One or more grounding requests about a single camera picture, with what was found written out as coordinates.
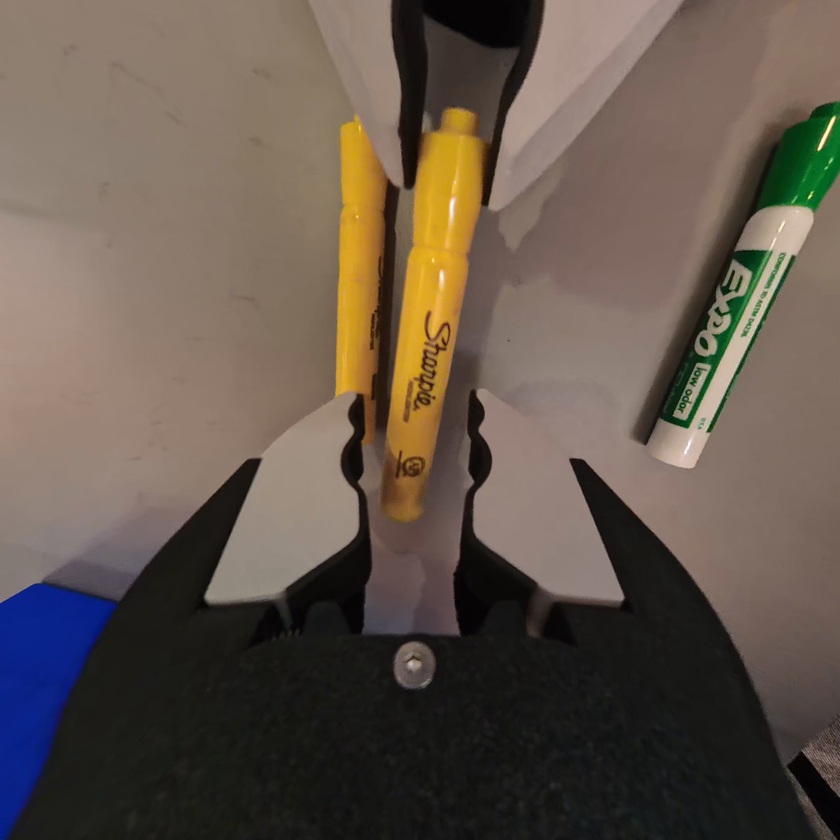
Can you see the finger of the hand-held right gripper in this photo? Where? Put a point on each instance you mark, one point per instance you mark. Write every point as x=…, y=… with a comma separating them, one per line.
x=367, y=65
x=577, y=65

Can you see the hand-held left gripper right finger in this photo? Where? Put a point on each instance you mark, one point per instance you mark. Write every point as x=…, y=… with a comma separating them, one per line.
x=538, y=525

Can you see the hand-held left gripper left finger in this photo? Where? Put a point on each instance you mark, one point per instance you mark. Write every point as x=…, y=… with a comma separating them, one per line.
x=295, y=512

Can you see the yellow highlighter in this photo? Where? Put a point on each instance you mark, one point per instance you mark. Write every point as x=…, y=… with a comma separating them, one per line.
x=358, y=295
x=426, y=328

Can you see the green white dry-erase marker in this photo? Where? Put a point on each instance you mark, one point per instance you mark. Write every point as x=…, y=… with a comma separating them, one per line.
x=722, y=315

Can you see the blue plastic bin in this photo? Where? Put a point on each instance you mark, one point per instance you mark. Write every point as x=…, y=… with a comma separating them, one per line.
x=39, y=689

